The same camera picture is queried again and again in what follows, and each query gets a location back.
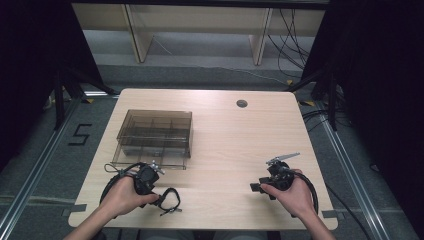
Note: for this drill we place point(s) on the aluminium floor rail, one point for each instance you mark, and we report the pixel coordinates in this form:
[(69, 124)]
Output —
[(353, 173), (36, 166)]

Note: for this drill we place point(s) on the grey tape strip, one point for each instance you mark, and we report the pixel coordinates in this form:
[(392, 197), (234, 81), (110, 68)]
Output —
[(330, 214), (74, 209)]

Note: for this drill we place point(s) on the person's right hand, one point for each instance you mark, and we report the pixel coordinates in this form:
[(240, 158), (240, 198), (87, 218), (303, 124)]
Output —
[(295, 196)]

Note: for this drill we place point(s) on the black curtain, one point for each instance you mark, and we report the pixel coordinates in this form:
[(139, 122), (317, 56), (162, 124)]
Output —
[(380, 83), (36, 66)]

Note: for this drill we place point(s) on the transparent smoky plastic drawer box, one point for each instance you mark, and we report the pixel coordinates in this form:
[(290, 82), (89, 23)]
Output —
[(156, 135)]

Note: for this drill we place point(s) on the grey round table grommet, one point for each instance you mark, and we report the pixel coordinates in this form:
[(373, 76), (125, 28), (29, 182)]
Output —
[(242, 103)]

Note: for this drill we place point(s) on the black metal stand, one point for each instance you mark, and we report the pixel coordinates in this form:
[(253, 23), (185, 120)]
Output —
[(66, 90), (325, 90)]

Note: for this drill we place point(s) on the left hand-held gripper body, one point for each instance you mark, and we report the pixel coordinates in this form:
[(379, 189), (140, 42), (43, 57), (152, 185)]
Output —
[(145, 181)]

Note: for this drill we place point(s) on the person's left hand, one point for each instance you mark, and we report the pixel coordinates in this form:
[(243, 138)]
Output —
[(123, 196)]

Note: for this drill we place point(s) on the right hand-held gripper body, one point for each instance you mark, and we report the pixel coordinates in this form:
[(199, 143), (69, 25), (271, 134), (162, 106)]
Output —
[(280, 176)]

